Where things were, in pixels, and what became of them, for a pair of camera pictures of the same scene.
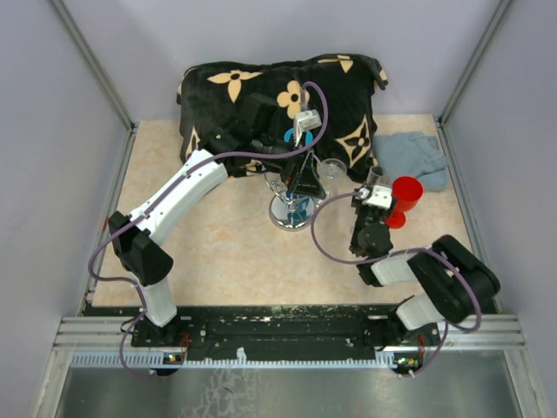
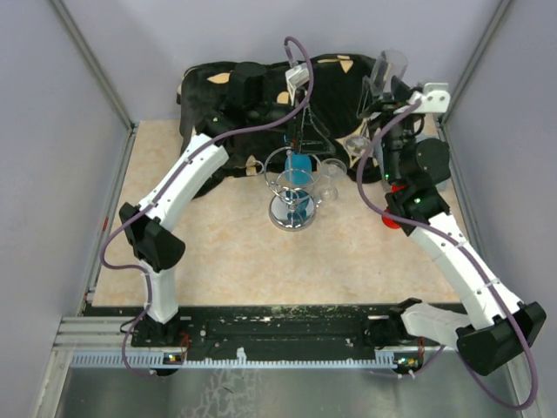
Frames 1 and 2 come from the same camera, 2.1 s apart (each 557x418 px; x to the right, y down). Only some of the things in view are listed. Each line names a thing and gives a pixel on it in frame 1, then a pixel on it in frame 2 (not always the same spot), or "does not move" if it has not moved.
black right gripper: (358, 204) -> (391, 108)
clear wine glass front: (376, 177) -> (388, 67)
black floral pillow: (256, 115) does not move
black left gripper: (309, 185) -> (306, 146)
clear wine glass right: (332, 172) does not move
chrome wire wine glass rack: (289, 212) does not move
